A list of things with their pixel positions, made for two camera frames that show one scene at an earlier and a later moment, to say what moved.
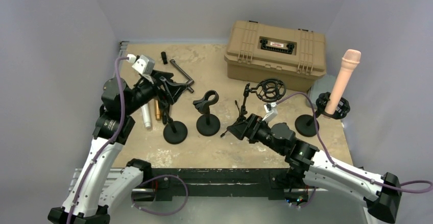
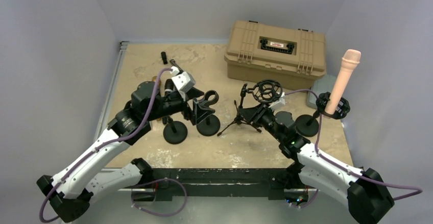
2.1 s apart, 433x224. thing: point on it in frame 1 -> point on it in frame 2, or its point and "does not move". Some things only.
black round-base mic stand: x=208 y=124 does not move
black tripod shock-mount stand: x=268 y=90 does not move
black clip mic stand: x=174 y=132 does not move
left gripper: x=174 y=89 -> x=197 y=111
